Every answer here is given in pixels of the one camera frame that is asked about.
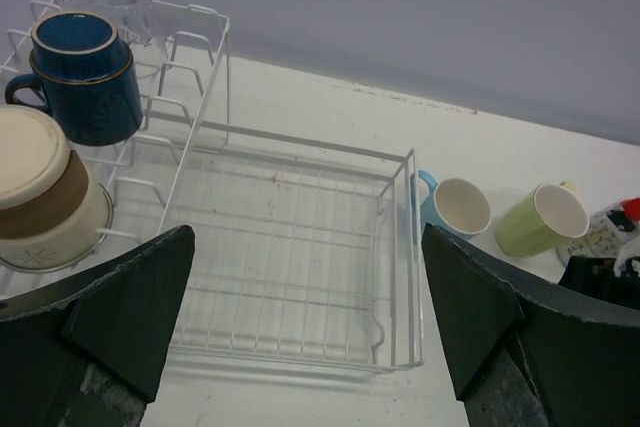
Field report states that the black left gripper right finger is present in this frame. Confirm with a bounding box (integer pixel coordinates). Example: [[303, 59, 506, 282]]
[[421, 225, 639, 426]]

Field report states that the pale yellow mug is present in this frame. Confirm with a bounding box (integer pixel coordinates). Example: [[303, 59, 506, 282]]
[[494, 182, 590, 258]]

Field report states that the light blue mug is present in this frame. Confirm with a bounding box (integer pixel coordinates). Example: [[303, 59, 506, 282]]
[[410, 170, 492, 240]]

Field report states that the white wire plate rack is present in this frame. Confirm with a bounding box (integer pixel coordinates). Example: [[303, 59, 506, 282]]
[[1, 0, 231, 298]]

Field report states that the white patterned orange-inside mug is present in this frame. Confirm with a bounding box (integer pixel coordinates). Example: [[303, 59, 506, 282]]
[[556, 212, 627, 265]]

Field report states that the cream brown mug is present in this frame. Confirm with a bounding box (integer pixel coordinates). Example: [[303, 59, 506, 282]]
[[1, 105, 113, 273]]

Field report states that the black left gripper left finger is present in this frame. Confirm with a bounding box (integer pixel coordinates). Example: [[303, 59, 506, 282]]
[[1, 225, 195, 426]]

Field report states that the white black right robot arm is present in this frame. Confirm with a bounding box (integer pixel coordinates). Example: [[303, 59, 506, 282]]
[[558, 256, 639, 310]]

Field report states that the white wire dish rack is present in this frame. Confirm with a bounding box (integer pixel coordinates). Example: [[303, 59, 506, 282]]
[[171, 121, 424, 373]]

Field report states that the dark blue mug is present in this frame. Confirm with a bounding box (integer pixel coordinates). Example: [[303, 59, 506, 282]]
[[4, 11, 143, 147]]

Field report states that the clear glass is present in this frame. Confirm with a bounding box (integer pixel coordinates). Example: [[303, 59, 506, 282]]
[[87, 0, 168, 79]]

